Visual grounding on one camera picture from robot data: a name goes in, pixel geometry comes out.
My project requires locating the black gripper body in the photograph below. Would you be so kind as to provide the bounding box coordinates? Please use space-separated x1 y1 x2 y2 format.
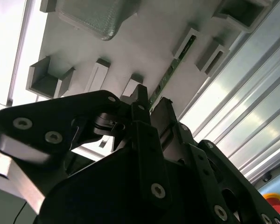
35 144 224 224

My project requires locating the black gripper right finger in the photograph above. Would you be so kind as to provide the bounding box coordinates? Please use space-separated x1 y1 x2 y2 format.
151 97 280 224

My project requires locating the green RAM stick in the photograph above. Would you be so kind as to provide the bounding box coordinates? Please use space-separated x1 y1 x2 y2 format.
148 35 196 114

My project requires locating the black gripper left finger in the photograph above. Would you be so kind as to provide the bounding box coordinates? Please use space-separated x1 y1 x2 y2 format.
0 84 173 212

